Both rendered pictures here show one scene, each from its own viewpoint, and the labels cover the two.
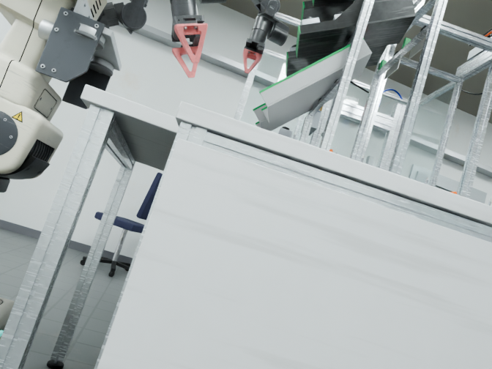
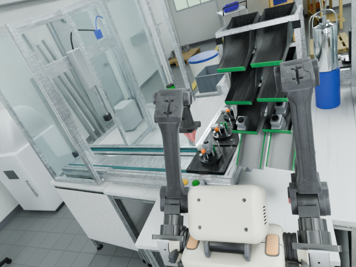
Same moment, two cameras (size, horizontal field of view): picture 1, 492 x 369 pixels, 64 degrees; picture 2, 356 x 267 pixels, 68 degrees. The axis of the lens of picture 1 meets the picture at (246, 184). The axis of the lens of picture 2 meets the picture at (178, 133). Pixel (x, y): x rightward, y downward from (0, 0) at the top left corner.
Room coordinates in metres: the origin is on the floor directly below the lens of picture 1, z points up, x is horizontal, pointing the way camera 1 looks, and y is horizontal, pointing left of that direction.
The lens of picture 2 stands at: (0.68, 1.04, 1.88)
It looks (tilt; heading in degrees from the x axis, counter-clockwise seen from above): 27 degrees down; 308
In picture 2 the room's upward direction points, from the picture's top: 20 degrees counter-clockwise
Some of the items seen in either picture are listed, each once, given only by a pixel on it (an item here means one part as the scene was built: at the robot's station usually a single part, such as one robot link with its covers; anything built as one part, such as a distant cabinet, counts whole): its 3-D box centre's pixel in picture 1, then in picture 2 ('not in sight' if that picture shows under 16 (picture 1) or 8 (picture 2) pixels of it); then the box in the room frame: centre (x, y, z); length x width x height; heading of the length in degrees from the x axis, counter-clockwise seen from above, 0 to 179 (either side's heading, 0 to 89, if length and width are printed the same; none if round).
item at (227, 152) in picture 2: not in sight; (211, 159); (1.39, -0.08, 0.96); 0.24 x 0.24 x 0.02; 3
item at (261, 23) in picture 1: (262, 27); (184, 109); (1.33, 0.12, 1.40); 0.07 x 0.06 x 0.07; 112
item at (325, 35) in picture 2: not in sight; (325, 40); (0.84, -0.91, 1.32); 0.14 x 0.14 x 0.38
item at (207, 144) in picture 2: (285, 138); (207, 144); (1.39, -0.08, 1.06); 0.08 x 0.04 x 0.07; 91
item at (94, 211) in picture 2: not in sight; (142, 170); (2.48, -0.47, 0.43); 1.39 x 0.63 x 0.86; 93
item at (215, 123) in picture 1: (381, 231); (234, 134); (1.42, -0.52, 0.85); 1.50 x 1.41 x 0.03; 3
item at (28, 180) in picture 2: not in sight; (30, 157); (4.04, -0.25, 0.66); 0.68 x 0.57 x 1.32; 101
